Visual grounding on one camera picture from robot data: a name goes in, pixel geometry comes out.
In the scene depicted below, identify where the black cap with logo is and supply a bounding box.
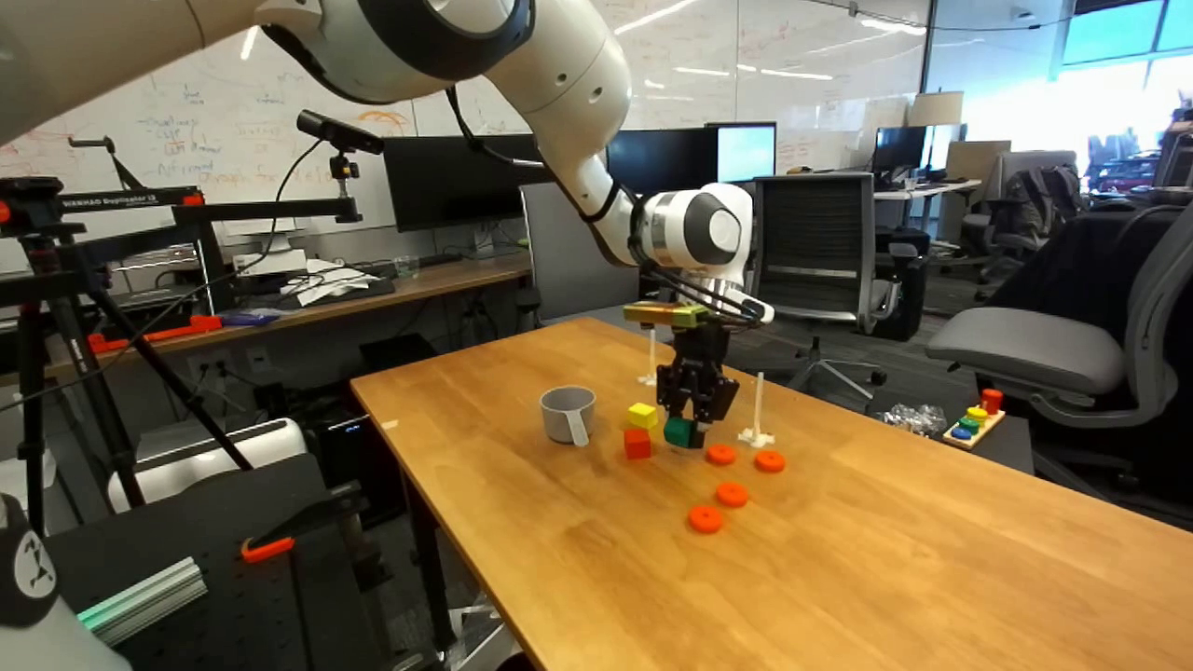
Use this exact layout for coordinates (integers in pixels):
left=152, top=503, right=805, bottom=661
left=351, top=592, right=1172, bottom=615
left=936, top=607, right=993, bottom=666
left=0, top=492, right=68, bottom=628

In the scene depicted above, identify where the white rounded machine cover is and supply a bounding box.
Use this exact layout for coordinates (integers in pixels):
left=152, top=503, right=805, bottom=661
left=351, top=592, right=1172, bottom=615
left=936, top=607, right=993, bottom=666
left=105, top=416, right=312, bottom=513

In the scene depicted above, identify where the black tripod stand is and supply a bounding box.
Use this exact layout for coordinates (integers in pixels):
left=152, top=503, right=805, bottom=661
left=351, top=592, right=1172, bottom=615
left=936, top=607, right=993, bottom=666
left=0, top=172, right=365, bottom=538

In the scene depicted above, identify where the orange bar clamp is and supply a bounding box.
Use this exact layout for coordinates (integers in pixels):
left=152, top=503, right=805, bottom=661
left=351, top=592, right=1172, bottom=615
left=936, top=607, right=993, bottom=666
left=85, top=310, right=230, bottom=360

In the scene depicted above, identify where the white peg stand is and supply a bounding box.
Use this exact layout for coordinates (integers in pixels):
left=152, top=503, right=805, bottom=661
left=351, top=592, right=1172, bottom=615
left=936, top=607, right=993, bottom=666
left=638, top=329, right=668, bottom=390
left=735, top=369, right=781, bottom=451

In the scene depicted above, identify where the colourful stacking toy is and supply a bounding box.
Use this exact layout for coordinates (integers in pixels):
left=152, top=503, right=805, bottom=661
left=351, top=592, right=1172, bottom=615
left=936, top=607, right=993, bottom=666
left=945, top=382, right=1007, bottom=451

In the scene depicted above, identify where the black camera on clamp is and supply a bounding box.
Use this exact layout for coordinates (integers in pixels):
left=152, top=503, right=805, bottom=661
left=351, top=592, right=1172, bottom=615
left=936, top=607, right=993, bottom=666
left=296, top=109, right=390, bottom=187

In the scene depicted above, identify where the monitor with bright screen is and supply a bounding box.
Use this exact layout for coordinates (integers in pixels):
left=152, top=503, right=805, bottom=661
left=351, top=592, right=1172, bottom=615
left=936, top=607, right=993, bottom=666
left=713, top=118, right=785, bottom=187

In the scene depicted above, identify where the grey plastic measuring cup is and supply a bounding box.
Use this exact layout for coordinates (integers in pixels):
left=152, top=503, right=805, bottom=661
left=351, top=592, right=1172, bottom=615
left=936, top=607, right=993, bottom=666
left=539, top=382, right=602, bottom=451

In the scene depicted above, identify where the orange clip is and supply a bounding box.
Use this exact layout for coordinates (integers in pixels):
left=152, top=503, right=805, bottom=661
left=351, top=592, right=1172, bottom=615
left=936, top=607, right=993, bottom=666
left=238, top=533, right=301, bottom=569

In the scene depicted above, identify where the grey office chair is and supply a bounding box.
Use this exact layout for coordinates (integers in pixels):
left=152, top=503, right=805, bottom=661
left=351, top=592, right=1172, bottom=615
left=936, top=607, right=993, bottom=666
left=924, top=201, right=1193, bottom=500
left=520, top=177, right=651, bottom=329

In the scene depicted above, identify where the wide black monitor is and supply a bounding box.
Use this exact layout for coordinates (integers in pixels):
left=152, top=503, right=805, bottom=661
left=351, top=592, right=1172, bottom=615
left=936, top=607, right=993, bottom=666
left=382, top=129, right=555, bottom=234

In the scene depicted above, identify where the black equipment cart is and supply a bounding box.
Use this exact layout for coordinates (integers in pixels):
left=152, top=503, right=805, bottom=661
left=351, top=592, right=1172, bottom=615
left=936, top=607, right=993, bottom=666
left=49, top=451, right=402, bottom=671

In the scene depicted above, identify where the long wooden desk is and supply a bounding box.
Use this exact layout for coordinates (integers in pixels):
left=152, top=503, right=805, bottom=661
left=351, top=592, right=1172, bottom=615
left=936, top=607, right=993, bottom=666
left=49, top=253, right=539, bottom=376

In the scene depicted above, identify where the white papers pile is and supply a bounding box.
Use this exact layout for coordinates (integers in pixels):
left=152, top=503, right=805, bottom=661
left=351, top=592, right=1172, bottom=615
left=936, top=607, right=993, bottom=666
left=264, top=258, right=386, bottom=313

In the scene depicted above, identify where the silver green bar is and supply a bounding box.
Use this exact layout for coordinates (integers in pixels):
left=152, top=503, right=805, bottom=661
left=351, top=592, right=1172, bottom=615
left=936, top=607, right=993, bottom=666
left=70, top=555, right=214, bottom=647

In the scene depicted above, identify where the black mesh office chair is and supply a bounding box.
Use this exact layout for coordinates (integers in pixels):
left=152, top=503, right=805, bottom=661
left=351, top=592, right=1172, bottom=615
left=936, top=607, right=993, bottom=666
left=750, top=166, right=929, bottom=401

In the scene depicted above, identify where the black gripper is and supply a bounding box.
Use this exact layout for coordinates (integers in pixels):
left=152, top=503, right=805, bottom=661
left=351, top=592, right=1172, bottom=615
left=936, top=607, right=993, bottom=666
left=654, top=325, right=737, bottom=446

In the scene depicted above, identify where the black low table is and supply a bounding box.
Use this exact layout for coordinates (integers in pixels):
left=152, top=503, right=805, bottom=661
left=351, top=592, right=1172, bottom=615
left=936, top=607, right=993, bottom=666
left=869, top=395, right=1036, bottom=477

